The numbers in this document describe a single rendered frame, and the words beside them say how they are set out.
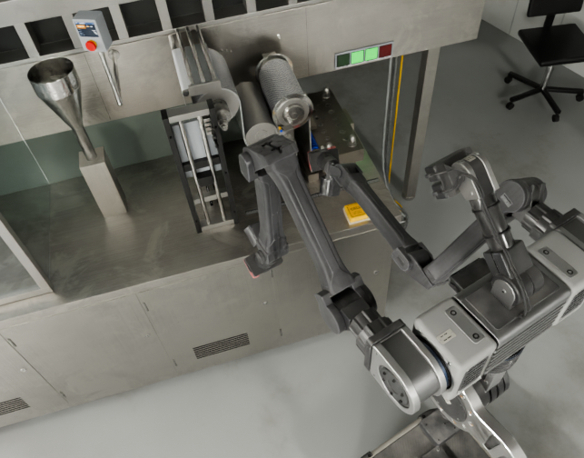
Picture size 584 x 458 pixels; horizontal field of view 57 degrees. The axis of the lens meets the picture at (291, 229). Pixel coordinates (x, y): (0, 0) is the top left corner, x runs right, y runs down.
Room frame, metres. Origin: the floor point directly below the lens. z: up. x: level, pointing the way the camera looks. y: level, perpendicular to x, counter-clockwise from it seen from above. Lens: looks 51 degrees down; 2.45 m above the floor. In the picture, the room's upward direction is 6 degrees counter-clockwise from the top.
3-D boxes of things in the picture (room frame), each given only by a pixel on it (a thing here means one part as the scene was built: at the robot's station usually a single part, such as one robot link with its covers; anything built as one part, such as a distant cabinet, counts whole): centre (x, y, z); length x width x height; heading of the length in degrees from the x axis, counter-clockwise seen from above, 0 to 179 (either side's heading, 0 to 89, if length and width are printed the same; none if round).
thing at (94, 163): (1.47, 0.68, 1.18); 0.14 x 0.14 x 0.57
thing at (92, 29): (1.43, 0.50, 1.66); 0.07 x 0.07 x 0.10; 76
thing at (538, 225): (0.76, -0.59, 1.45); 0.09 x 0.08 x 0.12; 118
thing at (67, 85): (1.47, 0.68, 1.50); 0.14 x 0.14 x 0.06
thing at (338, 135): (1.71, -0.19, 1.00); 0.40 x 0.16 x 0.06; 12
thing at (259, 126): (1.61, 0.10, 1.17); 0.26 x 0.12 x 0.12; 12
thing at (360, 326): (0.53, -0.15, 1.45); 0.09 x 0.08 x 0.12; 118
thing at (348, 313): (0.59, -0.11, 1.43); 0.10 x 0.05 x 0.09; 28
